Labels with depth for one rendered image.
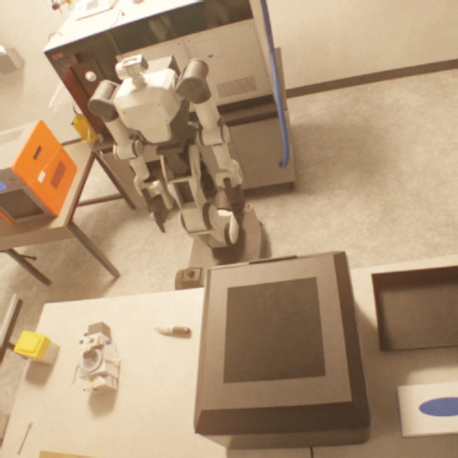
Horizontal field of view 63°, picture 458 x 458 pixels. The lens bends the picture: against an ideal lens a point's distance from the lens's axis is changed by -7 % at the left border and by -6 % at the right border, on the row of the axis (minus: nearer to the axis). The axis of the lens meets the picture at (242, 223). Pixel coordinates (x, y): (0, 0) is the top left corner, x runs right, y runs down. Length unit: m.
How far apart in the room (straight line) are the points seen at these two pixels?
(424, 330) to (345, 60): 2.77
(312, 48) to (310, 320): 2.86
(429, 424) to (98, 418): 1.02
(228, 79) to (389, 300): 1.55
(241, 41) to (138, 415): 1.82
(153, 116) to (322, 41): 2.15
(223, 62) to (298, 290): 1.56
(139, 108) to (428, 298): 1.29
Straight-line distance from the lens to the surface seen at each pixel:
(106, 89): 1.86
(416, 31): 3.71
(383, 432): 1.21
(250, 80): 2.35
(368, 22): 3.55
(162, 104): 1.65
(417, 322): 1.31
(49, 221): 2.53
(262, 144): 2.54
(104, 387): 1.43
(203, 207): 2.03
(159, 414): 1.36
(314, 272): 1.05
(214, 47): 2.26
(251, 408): 0.94
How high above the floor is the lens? 2.09
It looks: 48 degrees down
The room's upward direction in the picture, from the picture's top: 23 degrees counter-clockwise
